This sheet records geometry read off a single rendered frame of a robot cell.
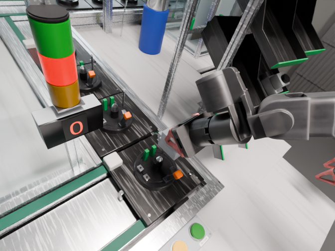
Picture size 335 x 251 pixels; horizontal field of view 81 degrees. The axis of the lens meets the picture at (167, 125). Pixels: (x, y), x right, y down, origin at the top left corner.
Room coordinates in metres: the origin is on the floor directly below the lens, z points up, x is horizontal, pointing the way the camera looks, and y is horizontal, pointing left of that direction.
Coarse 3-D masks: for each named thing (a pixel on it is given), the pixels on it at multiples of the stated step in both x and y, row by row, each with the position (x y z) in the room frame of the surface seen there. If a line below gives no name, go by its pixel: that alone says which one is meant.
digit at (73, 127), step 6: (84, 114) 0.24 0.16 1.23; (66, 120) 0.22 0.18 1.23; (72, 120) 0.22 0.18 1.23; (78, 120) 0.23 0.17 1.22; (84, 120) 0.24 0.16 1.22; (66, 126) 0.21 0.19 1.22; (72, 126) 0.22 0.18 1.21; (78, 126) 0.23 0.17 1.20; (84, 126) 0.24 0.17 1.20; (66, 132) 0.21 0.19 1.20; (72, 132) 0.22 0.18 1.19; (78, 132) 0.23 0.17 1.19; (84, 132) 0.24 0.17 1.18; (66, 138) 0.21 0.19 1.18
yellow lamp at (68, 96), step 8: (48, 88) 0.22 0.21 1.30; (56, 88) 0.22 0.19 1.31; (64, 88) 0.22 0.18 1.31; (72, 88) 0.23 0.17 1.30; (56, 96) 0.22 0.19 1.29; (64, 96) 0.22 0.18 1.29; (72, 96) 0.23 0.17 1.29; (56, 104) 0.22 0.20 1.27; (64, 104) 0.22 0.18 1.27; (72, 104) 0.23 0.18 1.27
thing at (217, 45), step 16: (224, 16) 0.64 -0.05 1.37; (240, 16) 0.69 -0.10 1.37; (208, 32) 0.61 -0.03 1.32; (224, 32) 0.70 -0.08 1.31; (208, 48) 0.60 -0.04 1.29; (224, 48) 0.56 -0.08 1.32; (240, 48) 0.67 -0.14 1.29; (256, 48) 0.63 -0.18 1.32; (240, 64) 0.63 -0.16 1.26; (256, 64) 0.61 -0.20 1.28; (256, 80) 0.59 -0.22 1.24; (256, 96) 0.56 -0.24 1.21
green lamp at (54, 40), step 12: (36, 24) 0.22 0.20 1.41; (48, 24) 0.22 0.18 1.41; (60, 24) 0.23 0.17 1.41; (36, 36) 0.22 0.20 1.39; (48, 36) 0.22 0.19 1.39; (60, 36) 0.23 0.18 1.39; (36, 48) 0.22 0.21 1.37; (48, 48) 0.22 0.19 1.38; (60, 48) 0.23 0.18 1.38; (72, 48) 0.25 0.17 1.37
